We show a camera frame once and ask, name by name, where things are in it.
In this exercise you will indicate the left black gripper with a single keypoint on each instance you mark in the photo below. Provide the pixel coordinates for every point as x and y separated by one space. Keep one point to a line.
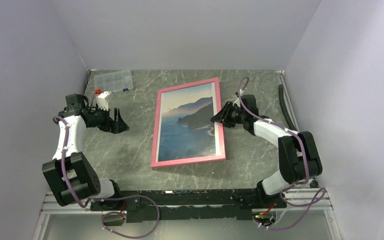
117 125

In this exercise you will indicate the pink wooden picture frame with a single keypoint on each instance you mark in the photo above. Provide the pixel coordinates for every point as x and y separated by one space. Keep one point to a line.
199 160

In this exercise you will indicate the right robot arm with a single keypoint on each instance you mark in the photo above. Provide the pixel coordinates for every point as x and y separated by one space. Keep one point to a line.
298 157

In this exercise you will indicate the blue sky ocean photo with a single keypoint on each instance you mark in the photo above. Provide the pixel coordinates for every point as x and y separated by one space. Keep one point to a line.
185 129

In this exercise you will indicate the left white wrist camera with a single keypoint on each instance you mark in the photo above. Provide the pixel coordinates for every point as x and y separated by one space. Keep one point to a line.
102 99

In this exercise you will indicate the clear plastic organizer box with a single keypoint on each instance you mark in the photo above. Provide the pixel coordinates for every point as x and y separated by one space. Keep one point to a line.
115 81

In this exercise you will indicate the aluminium extrusion rail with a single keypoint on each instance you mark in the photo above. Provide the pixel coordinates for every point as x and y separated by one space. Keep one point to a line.
309 216

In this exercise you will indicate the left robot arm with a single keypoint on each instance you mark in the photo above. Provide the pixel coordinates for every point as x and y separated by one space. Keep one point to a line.
69 175

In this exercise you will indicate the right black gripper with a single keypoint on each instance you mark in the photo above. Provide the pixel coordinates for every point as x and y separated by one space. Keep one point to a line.
220 117

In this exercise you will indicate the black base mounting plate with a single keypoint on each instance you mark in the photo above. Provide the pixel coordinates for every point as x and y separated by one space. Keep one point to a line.
147 205

